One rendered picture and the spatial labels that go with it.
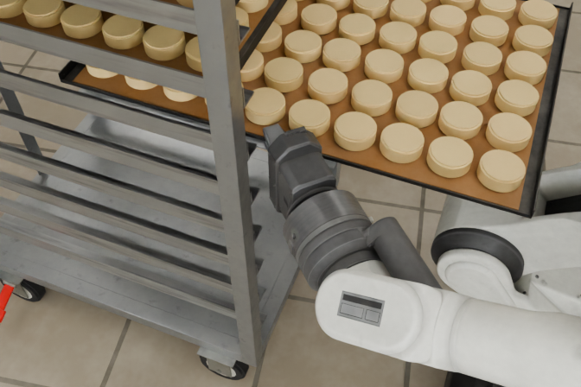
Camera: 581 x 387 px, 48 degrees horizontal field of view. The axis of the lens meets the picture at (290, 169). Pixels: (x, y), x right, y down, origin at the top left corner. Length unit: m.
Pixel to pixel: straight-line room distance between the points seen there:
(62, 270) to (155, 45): 0.71
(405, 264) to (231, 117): 0.24
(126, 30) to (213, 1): 0.23
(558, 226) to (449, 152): 0.29
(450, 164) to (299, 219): 0.19
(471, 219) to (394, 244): 0.42
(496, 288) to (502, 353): 0.50
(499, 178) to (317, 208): 0.21
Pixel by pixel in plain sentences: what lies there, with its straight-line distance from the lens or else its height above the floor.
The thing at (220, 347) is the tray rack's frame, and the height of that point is 0.15.
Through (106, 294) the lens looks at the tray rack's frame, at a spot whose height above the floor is 0.15.
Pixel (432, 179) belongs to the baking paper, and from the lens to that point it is 0.75.
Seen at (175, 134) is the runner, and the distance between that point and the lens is 0.82.
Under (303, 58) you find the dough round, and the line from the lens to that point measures 0.86.
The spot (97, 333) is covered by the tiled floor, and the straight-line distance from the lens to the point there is 1.48.
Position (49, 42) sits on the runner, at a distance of 0.83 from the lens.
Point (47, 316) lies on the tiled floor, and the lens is 1.53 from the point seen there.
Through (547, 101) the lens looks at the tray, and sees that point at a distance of 0.88.
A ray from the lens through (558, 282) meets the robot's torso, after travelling 1.13.
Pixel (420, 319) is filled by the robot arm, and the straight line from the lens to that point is 0.56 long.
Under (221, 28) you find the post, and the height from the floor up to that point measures 0.90.
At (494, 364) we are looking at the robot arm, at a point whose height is 0.78.
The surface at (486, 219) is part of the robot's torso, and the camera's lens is 1.03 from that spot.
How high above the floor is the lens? 1.28
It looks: 50 degrees down
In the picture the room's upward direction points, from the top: straight up
